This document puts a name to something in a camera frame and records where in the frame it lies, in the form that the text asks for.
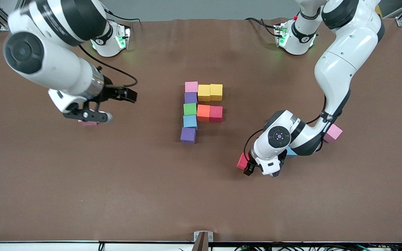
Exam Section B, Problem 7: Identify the red foam cube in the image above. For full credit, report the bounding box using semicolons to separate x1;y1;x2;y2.
209;106;223;123
237;153;250;170

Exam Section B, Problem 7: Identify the orange foam cube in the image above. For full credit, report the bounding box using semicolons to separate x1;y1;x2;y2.
196;105;210;122

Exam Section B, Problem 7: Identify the yellow foam cube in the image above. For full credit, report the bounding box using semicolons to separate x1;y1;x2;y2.
210;84;223;101
198;85;211;102

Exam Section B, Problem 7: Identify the brown table mat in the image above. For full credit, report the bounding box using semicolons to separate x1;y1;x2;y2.
0;18;402;243

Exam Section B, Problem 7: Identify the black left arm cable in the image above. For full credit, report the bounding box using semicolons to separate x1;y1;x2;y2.
244;96;328;165

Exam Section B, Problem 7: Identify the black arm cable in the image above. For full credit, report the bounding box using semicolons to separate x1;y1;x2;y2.
78;45;139;88
244;96;328;165

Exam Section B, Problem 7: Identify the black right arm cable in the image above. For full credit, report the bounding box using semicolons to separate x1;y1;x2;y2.
78;45;139;88

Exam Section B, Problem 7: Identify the black right base cable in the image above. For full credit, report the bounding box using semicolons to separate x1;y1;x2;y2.
104;10;141;24

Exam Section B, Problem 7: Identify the black base cable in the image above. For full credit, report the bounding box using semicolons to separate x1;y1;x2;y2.
245;17;278;37
104;10;141;24

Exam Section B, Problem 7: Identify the small metal bracket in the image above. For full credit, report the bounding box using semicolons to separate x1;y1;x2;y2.
194;231;214;242

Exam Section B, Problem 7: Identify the black left base cable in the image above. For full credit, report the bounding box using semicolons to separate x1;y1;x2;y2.
245;17;278;37

